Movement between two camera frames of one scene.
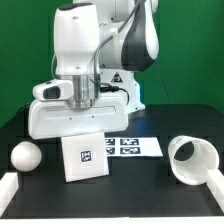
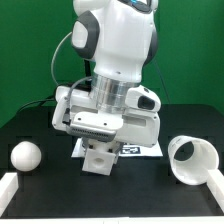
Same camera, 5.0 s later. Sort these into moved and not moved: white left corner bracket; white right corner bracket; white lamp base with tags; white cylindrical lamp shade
Moved: white lamp base with tags
Not moved: white left corner bracket; white cylindrical lamp shade; white right corner bracket
